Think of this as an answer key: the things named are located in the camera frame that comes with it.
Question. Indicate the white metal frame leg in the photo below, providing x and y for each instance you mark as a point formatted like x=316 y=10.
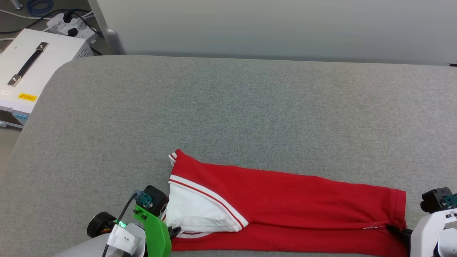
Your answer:
x=16 y=4

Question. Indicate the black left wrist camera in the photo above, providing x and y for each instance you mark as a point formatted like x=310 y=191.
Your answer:
x=157 y=200

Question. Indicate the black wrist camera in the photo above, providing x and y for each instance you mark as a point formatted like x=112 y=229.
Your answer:
x=157 y=200
x=433 y=200

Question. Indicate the white power strip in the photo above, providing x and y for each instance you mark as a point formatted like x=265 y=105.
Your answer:
x=80 y=30

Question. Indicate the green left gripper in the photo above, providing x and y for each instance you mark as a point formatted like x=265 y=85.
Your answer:
x=159 y=239

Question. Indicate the red and white shirt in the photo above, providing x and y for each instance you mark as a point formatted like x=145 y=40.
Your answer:
x=285 y=192

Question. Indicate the grey partition post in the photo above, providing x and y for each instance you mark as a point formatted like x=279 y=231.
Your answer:
x=107 y=32

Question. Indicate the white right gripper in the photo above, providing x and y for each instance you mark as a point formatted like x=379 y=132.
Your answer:
x=426 y=235

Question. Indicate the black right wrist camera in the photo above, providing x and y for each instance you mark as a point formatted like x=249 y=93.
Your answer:
x=433 y=200

